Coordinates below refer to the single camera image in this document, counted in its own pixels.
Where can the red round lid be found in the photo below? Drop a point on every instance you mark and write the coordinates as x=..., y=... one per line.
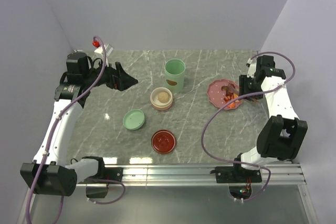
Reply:
x=163, y=141

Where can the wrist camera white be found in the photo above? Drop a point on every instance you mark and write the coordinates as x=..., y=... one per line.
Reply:
x=99, y=53
x=251, y=68

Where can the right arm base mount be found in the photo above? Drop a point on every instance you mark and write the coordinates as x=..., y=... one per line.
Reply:
x=240, y=180

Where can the green round lid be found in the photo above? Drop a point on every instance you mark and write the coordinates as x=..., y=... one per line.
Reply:
x=134, y=120

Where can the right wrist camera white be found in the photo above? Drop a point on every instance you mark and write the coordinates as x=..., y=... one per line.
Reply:
x=251, y=68

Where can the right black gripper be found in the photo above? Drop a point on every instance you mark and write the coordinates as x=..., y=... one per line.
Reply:
x=243, y=88

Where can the green tin canister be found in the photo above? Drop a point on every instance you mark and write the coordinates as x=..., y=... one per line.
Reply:
x=174, y=75

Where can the stacked cream pink bowl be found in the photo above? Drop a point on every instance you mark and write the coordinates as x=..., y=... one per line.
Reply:
x=158, y=105

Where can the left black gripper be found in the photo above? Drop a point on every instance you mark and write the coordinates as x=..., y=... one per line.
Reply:
x=122, y=82

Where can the red shrimp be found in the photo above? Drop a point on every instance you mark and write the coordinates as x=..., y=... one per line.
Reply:
x=231, y=105

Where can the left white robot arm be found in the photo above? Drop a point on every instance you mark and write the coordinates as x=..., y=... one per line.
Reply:
x=48, y=173

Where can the pink dotted plate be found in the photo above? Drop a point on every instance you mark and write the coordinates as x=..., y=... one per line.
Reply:
x=215, y=94

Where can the metal tongs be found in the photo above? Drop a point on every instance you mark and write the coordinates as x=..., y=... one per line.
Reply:
x=237, y=92

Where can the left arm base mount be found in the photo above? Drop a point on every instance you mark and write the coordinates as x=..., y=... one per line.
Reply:
x=100, y=192

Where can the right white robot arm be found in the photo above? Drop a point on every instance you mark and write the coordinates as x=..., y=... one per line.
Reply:
x=283, y=134

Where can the beige steamed bun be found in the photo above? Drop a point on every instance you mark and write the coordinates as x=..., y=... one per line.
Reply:
x=163, y=97

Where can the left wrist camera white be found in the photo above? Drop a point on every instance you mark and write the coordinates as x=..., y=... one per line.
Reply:
x=99, y=53

